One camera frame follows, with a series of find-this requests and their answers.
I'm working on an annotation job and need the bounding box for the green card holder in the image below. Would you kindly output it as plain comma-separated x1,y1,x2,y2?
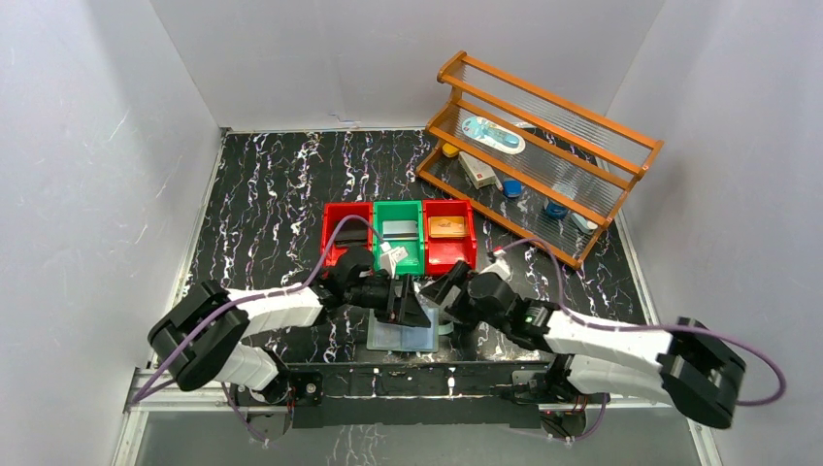
366,308,454,352

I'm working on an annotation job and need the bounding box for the red bin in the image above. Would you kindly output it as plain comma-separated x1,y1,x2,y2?
422,199,477,277
321,202,374,267

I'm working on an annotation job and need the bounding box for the white VIP card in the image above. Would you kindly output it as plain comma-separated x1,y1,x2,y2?
380,219,419,241

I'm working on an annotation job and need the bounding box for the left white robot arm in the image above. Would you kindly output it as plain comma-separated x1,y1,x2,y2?
148,243,431,392

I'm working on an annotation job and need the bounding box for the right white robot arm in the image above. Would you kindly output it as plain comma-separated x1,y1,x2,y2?
421,261,746,429

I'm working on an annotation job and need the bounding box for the black card in bin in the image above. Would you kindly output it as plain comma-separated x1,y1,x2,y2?
334,222,370,248

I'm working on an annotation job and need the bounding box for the orange card in bin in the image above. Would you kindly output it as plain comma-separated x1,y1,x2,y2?
428,216,469,238

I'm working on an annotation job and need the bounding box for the dark blue round container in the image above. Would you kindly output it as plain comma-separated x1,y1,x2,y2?
543,198,570,220

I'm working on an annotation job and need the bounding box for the blue round item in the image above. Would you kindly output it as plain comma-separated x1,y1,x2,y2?
501,179,523,199

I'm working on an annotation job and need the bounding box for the light blue small item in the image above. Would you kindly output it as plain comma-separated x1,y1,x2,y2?
570,213,599,234

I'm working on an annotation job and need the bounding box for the white small box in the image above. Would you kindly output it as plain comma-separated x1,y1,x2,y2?
458,151,498,189

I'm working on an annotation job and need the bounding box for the orange wooden shelf rack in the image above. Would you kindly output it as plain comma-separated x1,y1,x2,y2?
417,51,664,269

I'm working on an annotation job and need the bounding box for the yellow round item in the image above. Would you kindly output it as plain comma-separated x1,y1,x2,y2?
442,143,459,158

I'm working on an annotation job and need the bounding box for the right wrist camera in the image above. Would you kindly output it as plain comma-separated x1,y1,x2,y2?
485,249,511,282

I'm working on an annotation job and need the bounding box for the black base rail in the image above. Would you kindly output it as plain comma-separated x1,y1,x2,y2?
290,361,596,429

